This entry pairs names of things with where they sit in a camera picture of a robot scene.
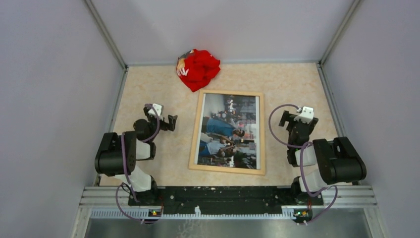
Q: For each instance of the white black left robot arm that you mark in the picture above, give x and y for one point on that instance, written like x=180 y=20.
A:
x=118 y=154

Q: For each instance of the red crumpled cloth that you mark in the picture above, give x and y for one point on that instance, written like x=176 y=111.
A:
x=196 y=68

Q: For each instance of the aluminium rail front edge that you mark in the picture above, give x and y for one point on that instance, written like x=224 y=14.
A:
x=348 y=211

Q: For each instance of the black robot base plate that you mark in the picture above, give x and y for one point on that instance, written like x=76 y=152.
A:
x=169 y=195

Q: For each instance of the light wooden picture frame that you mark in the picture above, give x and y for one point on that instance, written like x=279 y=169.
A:
x=228 y=131

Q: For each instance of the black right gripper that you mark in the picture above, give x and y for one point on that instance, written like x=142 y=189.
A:
x=287 y=116

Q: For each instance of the printed colour photo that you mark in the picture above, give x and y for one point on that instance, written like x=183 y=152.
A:
x=228 y=131

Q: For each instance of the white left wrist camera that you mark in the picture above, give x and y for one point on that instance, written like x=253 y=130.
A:
x=155 y=110

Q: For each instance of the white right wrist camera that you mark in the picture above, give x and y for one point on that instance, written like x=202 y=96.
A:
x=305 y=115

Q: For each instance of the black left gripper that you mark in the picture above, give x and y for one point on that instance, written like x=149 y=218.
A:
x=170 y=126

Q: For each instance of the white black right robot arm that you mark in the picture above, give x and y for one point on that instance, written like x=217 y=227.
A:
x=336 y=160

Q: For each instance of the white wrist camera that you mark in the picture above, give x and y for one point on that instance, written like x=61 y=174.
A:
x=305 y=115
x=155 y=110

